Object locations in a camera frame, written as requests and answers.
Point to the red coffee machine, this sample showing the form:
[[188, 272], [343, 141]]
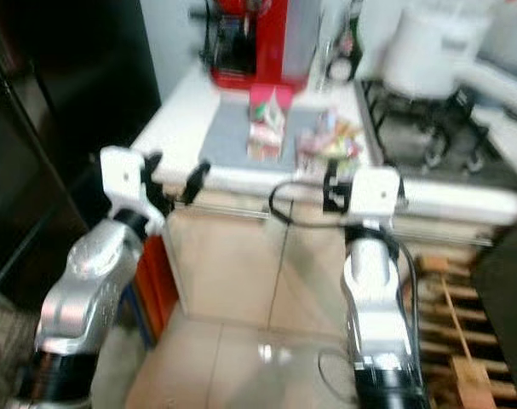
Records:
[[258, 43]]

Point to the colourful snack packets heap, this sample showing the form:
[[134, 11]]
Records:
[[330, 136]]

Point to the patterned rug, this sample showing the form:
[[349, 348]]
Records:
[[7, 366]]

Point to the orange board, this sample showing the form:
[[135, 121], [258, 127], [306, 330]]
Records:
[[156, 281]]

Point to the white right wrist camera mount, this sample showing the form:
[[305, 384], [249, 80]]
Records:
[[375, 192]]

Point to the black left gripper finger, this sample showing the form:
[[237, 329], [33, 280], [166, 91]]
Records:
[[153, 181], [198, 181]]

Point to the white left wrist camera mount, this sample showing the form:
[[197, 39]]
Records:
[[122, 175]]

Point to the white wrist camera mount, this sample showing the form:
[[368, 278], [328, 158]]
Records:
[[375, 192], [122, 175]]

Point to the dark glass bottle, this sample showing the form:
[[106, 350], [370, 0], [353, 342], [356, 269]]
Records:
[[345, 47]]

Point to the wooden slatted rack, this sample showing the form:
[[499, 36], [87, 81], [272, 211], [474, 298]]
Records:
[[475, 375]]

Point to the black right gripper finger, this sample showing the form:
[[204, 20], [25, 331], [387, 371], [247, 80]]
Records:
[[331, 186]]

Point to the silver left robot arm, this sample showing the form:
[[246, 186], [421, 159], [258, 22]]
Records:
[[88, 281]]

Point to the grey counter mat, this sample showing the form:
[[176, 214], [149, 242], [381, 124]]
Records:
[[228, 136]]

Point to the black gas stove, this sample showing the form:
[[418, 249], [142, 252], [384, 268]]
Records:
[[437, 141]]

